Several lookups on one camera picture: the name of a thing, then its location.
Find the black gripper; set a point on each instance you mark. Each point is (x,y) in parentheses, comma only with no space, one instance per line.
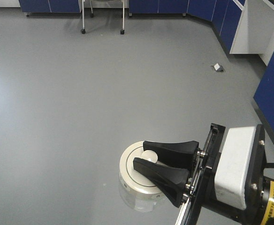
(181,158)

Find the glass jar with white lid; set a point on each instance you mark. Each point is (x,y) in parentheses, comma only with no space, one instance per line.
(136,190)

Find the blue lab cabinets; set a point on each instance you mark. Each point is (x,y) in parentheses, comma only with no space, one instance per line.
(244,27)

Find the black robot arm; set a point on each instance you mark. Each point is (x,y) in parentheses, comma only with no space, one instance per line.
(259,189)

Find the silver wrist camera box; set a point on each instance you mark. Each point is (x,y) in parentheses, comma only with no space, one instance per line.
(230,177)

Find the metal wheeled stool frame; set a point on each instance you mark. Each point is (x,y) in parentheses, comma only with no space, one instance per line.
(100,17)

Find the floor socket box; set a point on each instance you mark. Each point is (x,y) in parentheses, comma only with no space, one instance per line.
(217,67)

